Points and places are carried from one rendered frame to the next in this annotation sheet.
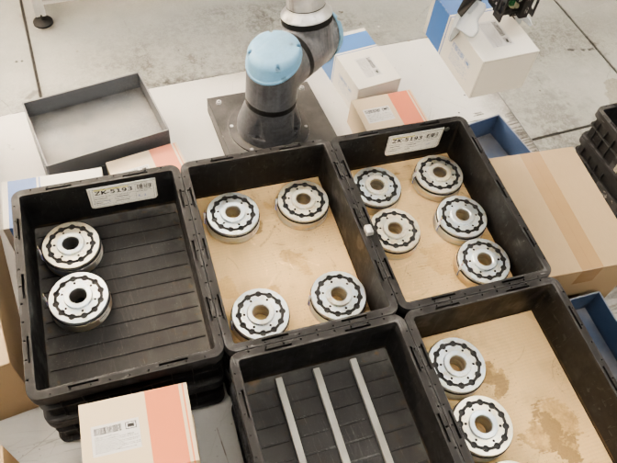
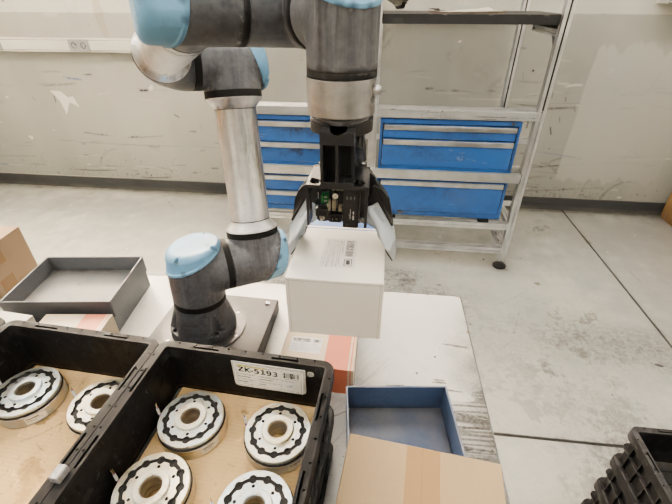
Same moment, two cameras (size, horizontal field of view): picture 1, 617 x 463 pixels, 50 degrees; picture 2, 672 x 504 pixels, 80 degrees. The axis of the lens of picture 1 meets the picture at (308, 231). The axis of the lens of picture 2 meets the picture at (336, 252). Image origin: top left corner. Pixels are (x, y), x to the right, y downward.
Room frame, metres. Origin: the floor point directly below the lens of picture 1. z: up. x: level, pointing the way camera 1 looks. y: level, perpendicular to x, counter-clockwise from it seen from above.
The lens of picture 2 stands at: (0.66, -0.53, 1.42)
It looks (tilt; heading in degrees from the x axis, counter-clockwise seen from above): 33 degrees down; 34
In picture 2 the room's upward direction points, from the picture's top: straight up
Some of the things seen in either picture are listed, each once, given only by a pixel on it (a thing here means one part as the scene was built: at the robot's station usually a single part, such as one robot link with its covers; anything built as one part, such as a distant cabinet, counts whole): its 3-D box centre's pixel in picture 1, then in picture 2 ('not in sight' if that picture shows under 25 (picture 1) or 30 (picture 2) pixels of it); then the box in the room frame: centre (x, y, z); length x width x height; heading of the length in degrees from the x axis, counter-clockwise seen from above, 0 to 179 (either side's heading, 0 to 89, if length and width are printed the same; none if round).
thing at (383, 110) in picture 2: not in sight; (373, 110); (2.56, 0.53, 0.91); 1.70 x 0.10 x 0.05; 118
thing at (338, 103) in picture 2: not in sight; (344, 97); (1.05, -0.28, 1.33); 0.08 x 0.08 x 0.05
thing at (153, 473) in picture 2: (395, 228); (151, 487); (0.75, -0.17, 0.86); 0.05 x 0.05 x 0.01
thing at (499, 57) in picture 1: (477, 39); (341, 264); (1.06, -0.27, 1.09); 0.20 x 0.12 x 0.09; 28
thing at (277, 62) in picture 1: (274, 69); (198, 268); (1.09, 0.13, 0.91); 0.13 x 0.12 x 0.14; 152
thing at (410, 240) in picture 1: (394, 230); (151, 489); (0.75, -0.17, 0.86); 0.10 x 0.10 x 0.01
